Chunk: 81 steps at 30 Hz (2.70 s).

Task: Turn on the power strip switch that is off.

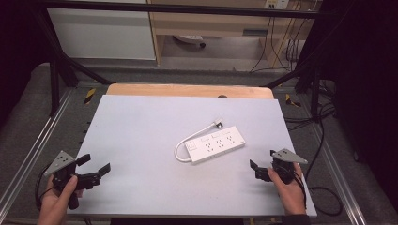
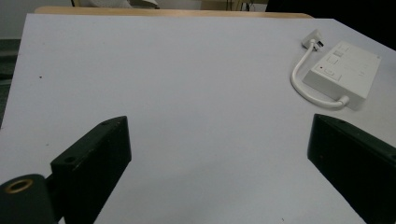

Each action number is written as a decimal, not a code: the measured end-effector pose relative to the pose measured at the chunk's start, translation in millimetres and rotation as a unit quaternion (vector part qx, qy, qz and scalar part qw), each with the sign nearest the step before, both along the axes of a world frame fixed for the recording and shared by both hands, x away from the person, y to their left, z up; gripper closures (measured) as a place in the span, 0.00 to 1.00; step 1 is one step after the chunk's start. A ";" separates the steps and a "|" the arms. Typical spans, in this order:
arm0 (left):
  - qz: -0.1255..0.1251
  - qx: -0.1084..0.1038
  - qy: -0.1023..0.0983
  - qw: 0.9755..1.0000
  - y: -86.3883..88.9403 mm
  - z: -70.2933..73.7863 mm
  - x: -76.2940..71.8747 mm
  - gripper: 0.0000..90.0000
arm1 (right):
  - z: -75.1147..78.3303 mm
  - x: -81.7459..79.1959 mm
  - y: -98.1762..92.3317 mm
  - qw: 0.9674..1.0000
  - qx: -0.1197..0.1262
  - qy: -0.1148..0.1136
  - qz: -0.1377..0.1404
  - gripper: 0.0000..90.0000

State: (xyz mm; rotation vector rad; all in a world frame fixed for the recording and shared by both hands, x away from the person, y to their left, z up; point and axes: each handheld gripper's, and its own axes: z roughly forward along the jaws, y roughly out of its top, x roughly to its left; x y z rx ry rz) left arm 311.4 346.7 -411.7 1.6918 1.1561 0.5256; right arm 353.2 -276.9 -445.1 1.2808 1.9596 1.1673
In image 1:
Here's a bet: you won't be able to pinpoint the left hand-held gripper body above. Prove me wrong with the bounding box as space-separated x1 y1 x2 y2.
43 150 96 211

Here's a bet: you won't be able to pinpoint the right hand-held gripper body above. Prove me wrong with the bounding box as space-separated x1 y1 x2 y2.
262 148 309 186

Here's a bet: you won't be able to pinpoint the white power strip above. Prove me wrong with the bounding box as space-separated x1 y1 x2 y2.
183 125 247 164

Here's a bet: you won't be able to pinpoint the person's right hand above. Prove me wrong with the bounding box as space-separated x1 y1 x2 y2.
267 162 308 217

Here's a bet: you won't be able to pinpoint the person's left hand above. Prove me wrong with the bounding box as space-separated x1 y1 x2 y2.
37 174 84 225

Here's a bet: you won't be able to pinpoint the yellow black tape marker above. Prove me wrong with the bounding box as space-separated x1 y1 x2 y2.
284 93 302 108
83 87 97 105

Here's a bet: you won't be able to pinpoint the light wooden table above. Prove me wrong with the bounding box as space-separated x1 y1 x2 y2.
105 82 275 100

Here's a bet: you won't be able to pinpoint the black curtain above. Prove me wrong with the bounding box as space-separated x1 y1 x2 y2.
0 0 51 126
308 0 398 214

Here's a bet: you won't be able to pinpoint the white cabinet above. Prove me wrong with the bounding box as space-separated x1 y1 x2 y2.
46 7 157 61

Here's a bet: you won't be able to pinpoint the grey power strip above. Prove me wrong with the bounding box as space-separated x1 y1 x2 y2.
173 34 207 49

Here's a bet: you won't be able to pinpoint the wooden desk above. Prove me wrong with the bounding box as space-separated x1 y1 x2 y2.
146 0 317 68

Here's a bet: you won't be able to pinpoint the aluminium rail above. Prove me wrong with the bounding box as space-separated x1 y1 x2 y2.
0 88 73 217
308 123 368 225

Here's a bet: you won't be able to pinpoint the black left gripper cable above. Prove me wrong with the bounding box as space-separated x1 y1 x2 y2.
34 163 54 211

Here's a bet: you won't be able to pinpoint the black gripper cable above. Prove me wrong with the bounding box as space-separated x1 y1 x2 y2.
292 118 344 218
34 163 54 211

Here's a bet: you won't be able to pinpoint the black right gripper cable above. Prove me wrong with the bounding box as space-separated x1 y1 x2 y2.
292 118 344 218

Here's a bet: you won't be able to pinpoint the white power strip cable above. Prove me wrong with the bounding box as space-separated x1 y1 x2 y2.
174 123 217 164

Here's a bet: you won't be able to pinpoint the black metal frame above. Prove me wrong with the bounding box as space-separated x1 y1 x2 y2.
29 0 332 123

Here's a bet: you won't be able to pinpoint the black hanging cables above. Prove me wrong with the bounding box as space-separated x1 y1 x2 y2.
248 15 309 74

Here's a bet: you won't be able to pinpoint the white wall socket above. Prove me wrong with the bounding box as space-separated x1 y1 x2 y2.
263 0 291 10

